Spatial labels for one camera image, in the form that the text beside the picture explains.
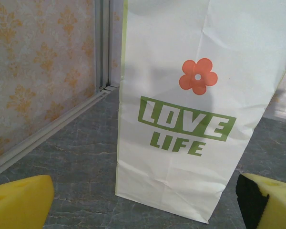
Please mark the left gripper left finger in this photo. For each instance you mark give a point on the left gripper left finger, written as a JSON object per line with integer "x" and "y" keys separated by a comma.
{"x": 19, "y": 205}

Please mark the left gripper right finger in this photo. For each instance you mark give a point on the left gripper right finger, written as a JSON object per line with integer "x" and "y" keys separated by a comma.
{"x": 274, "y": 207}

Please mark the white LOVE LIFE paper bag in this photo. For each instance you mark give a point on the white LOVE LIFE paper bag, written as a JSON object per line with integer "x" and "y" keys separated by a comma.
{"x": 181, "y": 155}

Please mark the aluminium frame rail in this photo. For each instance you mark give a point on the aluminium frame rail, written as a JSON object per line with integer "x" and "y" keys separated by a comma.
{"x": 50, "y": 128}

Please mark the aluminium frame post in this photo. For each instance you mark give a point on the aluminium frame post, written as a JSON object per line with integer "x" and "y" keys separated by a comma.
{"x": 102, "y": 47}

